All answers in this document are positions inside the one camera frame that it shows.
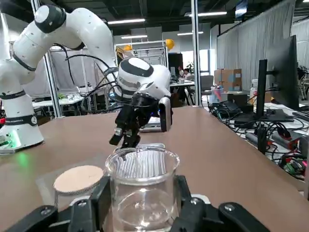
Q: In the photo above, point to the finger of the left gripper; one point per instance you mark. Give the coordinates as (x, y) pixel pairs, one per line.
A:
(130, 140)
(117, 136)

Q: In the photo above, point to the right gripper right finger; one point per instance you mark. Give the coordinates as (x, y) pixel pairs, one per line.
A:
(198, 217)

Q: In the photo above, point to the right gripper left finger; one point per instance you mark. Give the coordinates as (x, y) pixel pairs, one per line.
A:
(82, 217)

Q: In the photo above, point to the small glass beaker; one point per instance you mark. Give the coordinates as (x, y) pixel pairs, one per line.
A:
(142, 193)

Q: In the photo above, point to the silver digital scale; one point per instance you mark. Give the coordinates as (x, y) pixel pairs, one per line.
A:
(154, 126)

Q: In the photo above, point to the person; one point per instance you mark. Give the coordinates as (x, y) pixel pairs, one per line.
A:
(184, 72)

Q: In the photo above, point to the yellow hard hat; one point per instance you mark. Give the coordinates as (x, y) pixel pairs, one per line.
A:
(128, 47)
(169, 44)

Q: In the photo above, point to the clear pen cup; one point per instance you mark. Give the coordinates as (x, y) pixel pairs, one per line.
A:
(216, 94)

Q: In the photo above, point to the cardboard box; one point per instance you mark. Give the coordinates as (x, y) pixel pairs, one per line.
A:
(228, 79)

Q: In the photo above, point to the flat black box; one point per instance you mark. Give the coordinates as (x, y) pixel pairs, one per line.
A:
(237, 107)

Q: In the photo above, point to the white plastic bottle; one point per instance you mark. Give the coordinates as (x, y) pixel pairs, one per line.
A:
(254, 88)

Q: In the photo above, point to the black monitor on stand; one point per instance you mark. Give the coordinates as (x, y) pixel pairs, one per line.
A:
(282, 72)

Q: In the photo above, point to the aluminium corner post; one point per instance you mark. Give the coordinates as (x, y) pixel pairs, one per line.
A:
(196, 48)

